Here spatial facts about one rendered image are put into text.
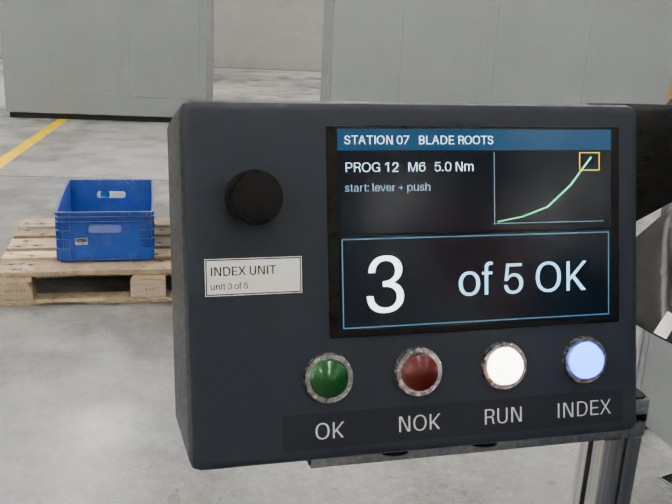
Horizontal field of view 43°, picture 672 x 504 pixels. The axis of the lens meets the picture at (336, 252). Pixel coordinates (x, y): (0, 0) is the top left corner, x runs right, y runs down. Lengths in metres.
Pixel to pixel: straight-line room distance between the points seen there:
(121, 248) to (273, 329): 3.26
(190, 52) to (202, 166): 7.53
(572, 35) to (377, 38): 1.45
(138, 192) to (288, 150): 3.79
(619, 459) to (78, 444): 2.14
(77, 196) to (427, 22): 3.20
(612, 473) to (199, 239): 0.35
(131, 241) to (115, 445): 1.28
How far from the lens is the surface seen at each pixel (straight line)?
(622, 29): 6.89
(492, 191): 0.47
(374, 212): 0.45
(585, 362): 0.50
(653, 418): 2.82
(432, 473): 2.51
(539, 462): 2.64
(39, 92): 8.23
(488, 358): 0.48
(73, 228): 3.68
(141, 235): 3.67
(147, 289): 3.63
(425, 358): 0.46
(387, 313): 0.46
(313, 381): 0.45
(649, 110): 1.36
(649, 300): 1.14
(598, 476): 0.64
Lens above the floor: 1.31
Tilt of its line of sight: 18 degrees down
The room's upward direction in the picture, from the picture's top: 3 degrees clockwise
